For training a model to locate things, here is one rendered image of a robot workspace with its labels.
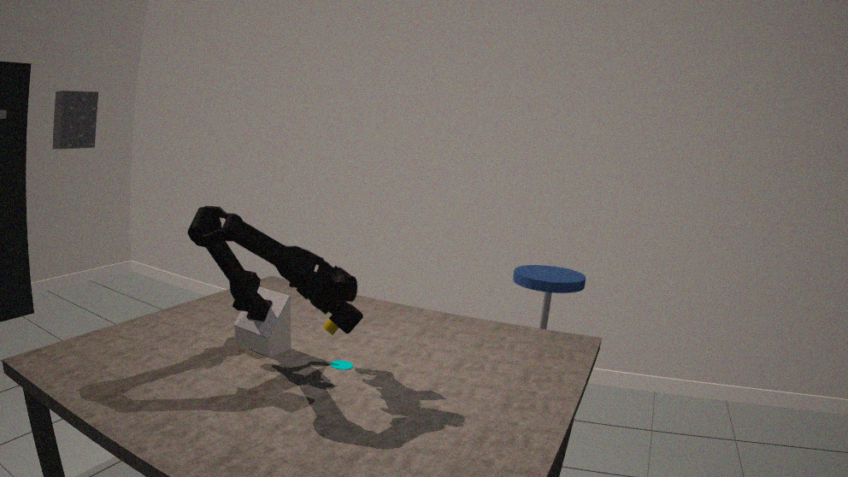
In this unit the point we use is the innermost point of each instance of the yellow cylinder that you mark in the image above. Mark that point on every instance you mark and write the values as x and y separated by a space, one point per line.
331 327

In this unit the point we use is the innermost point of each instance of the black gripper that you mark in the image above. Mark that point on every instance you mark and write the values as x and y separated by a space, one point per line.
344 315

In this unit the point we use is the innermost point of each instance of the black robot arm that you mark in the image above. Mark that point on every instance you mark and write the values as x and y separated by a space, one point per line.
293 263

